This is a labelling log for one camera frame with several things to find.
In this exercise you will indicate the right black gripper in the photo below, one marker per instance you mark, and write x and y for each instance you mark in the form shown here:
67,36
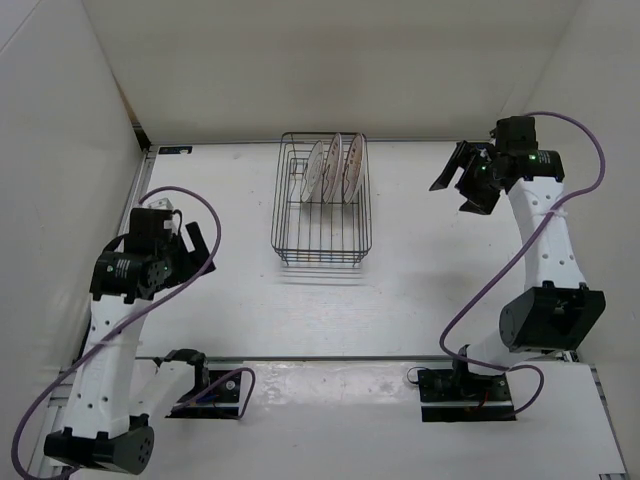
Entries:
478,202

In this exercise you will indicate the left blue label sticker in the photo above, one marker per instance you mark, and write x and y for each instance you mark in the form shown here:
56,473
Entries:
175,150

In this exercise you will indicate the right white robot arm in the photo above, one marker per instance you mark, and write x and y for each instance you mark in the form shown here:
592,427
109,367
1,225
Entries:
557,308

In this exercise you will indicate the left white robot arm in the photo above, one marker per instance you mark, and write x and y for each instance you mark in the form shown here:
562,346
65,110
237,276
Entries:
104,427

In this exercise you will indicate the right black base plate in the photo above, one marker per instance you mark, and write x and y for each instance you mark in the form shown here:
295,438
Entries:
447,396

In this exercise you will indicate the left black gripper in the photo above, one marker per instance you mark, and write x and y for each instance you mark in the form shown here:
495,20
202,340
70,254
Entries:
184,274

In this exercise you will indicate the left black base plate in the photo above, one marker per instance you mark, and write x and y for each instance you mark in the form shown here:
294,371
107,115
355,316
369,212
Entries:
223,403

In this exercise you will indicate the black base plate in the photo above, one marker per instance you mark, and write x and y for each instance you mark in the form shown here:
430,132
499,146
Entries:
223,403
447,396

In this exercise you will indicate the grey wire dish rack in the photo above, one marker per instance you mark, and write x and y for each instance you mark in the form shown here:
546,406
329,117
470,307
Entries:
322,212

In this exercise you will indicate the white plate grey pattern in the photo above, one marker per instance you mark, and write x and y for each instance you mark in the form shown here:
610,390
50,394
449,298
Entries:
313,172

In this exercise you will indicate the orange patterned plate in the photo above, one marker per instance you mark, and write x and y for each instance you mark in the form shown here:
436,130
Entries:
332,169
353,168

